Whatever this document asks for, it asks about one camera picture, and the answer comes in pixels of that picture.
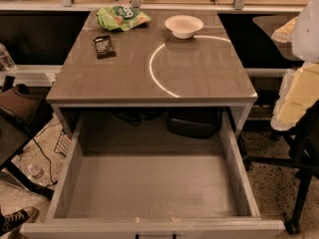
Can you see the clear plastic bottle left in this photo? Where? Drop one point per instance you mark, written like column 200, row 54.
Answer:
column 6, row 59

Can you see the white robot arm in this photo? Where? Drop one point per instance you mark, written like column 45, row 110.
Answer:
column 299, row 89

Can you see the black office chair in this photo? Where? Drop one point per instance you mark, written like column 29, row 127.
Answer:
column 303, row 155

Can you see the white bowl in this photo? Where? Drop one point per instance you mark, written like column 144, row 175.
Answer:
column 183, row 26

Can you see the black snack packet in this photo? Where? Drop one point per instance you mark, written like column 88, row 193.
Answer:
column 104, row 47

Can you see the grey drawer cabinet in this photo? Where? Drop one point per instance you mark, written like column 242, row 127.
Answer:
column 153, row 68

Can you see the plastic water bottle on floor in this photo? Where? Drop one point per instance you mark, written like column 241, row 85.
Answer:
column 37, row 175

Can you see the black box under cabinet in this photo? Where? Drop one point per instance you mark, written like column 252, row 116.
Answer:
column 193, row 122

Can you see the grey top drawer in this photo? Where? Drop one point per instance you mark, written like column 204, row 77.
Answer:
column 143, row 182

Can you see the black sneaker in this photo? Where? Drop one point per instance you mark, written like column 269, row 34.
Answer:
column 15, row 220

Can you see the wire mesh basket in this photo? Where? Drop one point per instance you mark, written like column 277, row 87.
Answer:
column 62, row 144

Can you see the green chip bag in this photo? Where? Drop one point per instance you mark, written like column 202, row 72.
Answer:
column 121, row 18

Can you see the brown bag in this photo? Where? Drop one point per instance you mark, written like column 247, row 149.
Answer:
column 29, row 113

